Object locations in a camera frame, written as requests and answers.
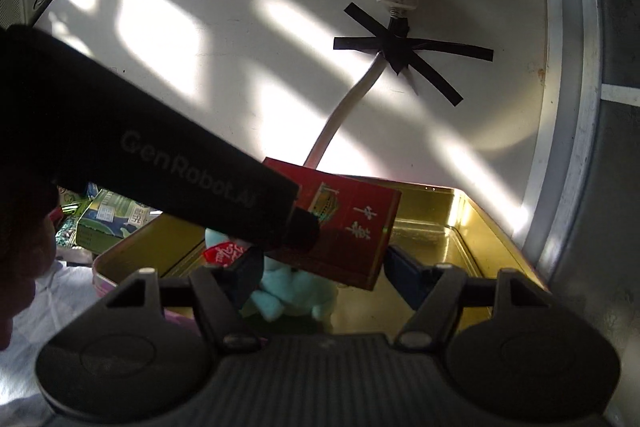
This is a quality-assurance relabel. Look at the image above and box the black tape cross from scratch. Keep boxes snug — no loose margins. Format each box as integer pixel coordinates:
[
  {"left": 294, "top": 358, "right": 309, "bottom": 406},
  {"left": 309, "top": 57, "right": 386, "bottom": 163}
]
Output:
[{"left": 333, "top": 3, "right": 495, "bottom": 106}]

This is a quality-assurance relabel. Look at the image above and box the teal plush toy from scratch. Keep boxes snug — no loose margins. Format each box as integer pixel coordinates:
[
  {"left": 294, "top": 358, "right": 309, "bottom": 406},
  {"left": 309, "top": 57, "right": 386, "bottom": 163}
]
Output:
[{"left": 204, "top": 229, "right": 337, "bottom": 324}]

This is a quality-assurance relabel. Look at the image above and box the white plastic bag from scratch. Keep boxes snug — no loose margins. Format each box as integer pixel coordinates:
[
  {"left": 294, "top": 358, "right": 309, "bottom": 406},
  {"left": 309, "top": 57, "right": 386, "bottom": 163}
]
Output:
[{"left": 1, "top": 260, "right": 98, "bottom": 426}]

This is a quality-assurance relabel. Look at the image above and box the white power strip cable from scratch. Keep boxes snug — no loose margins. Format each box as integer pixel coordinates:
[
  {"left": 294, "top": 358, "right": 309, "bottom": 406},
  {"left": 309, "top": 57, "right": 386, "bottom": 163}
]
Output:
[{"left": 304, "top": 51, "right": 390, "bottom": 171}]

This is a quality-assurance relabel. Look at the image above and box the red cigarette box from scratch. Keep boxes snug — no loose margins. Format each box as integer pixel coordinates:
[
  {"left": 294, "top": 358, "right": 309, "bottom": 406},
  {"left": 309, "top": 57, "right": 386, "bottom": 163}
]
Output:
[{"left": 264, "top": 158, "right": 401, "bottom": 291}]

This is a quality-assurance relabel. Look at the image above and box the green tissue packet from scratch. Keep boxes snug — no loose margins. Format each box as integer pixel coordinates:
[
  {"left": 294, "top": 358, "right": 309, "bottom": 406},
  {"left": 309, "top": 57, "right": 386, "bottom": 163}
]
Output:
[{"left": 55, "top": 187, "right": 162, "bottom": 255}]

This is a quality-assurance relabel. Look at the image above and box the white window frame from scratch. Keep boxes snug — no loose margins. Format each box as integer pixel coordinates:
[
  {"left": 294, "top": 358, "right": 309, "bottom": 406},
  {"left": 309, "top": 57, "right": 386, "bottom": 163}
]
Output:
[{"left": 512, "top": 0, "right": 639, "bottom": 280}]

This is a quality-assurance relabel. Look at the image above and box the gold metal tin box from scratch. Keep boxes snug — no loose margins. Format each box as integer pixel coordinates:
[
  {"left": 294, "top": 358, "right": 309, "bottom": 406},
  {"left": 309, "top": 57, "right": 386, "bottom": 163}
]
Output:
[{"left": 92, "top": 179, "right": 544, "bottom": 338}]

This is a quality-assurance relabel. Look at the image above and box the red white small packet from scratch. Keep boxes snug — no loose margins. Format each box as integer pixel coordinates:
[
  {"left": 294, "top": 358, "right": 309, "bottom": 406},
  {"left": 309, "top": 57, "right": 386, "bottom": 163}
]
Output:
[{"left": 202, "top": 241, "right": 246, "bottom": 268}]

